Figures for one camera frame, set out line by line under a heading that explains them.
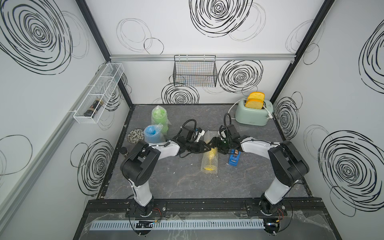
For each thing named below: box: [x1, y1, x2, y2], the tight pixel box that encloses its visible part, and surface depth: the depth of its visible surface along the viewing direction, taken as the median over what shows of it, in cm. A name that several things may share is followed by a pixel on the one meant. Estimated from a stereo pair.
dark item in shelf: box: [83, 98, 104, 119], surface depth 68 cm
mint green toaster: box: [235, 97, 274, 126], surface depth 101 cm
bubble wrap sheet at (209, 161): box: [200, 130, 219, 175], surface depth 87 cm
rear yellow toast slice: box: [248, 91, 266, 100], surface depth 98 cm
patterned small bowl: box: [127, 128, 145, 144], surface depth 101 cm
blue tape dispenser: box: [228, 149, 241, 167], surface depth 90 cm
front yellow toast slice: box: [245, 98, 264, 110], surface depth 97 cm
